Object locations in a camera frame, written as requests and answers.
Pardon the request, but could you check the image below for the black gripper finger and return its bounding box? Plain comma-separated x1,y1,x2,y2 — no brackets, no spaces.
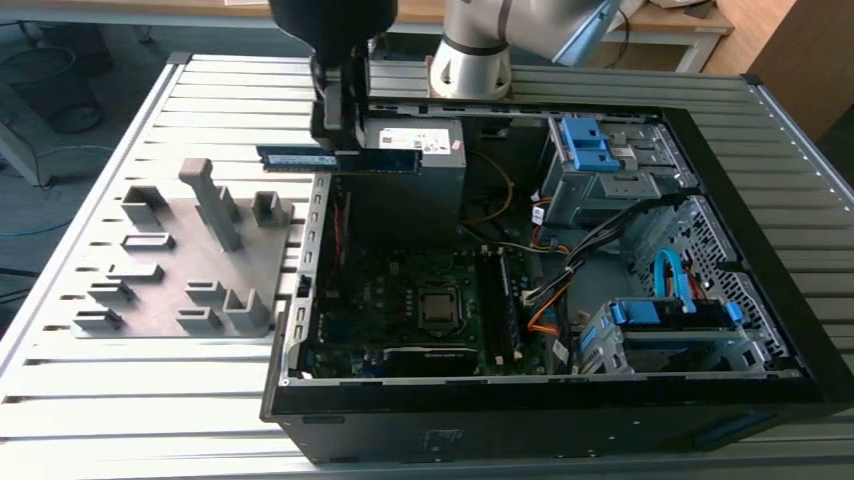
310,44,373,154

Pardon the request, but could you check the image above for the grey power supply unit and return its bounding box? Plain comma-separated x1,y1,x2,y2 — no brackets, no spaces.
333,117,467,241

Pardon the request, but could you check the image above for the grey parts rack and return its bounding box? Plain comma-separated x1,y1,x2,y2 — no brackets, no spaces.
70,157,297,341

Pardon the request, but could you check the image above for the dark motherboard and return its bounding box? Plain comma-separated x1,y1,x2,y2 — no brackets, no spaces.
313,239,575,379

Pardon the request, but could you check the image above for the silver CPU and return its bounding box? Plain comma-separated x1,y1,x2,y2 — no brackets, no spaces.
421,293,462,321

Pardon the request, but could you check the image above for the grey metal disk bay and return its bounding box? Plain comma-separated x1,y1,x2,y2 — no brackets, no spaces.
538,114,702,231
577,299,793,376

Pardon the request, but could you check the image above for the black graphics card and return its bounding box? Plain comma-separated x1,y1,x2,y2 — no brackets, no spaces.
381,346,483,379

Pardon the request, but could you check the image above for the blue disk carrier with disk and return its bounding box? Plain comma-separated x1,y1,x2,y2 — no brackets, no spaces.
610,297,746,331

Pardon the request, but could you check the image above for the black PC case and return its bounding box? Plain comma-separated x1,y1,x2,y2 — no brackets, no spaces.
258,93,846,466

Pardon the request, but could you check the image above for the brown wooden cabinet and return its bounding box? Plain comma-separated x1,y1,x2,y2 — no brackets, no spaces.
704,0,854,146

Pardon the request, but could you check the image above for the red wire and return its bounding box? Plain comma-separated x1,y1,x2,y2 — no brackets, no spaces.
330,192,353,261

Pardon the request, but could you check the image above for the yellow wire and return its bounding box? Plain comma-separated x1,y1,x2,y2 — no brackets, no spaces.
463,152,515,224

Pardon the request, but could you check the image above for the black wire bundle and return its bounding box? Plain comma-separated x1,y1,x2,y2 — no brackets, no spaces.
523,197,689,306

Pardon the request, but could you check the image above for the orange wire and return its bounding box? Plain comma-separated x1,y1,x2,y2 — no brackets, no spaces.
527,294,569,334

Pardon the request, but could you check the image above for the blue data wire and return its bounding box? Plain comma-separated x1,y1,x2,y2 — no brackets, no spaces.
652,248,700,314

